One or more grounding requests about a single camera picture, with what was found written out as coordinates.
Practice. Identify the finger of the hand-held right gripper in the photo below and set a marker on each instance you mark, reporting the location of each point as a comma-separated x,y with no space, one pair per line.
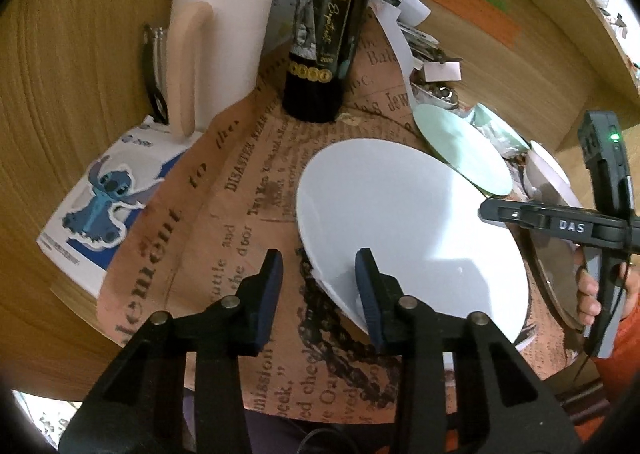
530,218

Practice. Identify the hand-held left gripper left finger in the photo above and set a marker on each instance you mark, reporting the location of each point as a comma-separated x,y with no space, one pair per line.
270,286

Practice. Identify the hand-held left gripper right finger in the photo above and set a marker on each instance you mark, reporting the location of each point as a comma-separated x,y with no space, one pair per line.
367,286

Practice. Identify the white bowl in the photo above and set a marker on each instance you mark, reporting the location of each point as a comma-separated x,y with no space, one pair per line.
550,169

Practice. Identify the large white plate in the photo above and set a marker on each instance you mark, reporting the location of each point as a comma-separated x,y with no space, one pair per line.
400,214

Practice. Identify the pale green bowl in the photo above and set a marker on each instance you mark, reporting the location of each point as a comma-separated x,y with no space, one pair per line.
500,127

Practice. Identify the pale green plate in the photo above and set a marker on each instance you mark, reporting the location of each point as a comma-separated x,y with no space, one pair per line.
460,144

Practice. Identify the person's right forearm orange sleeve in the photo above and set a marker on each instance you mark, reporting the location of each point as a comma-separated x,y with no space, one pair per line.
625,359

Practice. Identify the person's right hand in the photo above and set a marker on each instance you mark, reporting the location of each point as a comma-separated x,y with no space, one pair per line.
590,299

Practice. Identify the round glass plate dark rim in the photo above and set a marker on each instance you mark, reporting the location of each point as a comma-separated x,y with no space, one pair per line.
555,274

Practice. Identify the newspaper print cloth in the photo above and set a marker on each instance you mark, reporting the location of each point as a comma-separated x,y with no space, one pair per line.
225,234

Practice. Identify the small bowl of trinkets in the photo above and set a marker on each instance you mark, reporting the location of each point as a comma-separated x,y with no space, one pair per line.
440,94

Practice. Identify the small white card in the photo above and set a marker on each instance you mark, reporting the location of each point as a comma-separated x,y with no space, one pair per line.
445,70

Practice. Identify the white blue cartoon sticker box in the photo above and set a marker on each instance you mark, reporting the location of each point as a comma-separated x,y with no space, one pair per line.
100,214

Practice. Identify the orange sticky note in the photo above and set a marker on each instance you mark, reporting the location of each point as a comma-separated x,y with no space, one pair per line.
475,14

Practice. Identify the cream ceramic pitcher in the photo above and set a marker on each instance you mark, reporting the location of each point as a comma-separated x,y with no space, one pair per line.
225,34

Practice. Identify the patterned floral cloth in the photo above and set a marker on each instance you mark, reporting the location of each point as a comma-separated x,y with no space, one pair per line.
45,424

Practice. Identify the dark wine bottle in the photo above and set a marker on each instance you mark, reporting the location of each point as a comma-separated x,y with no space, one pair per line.
325,9

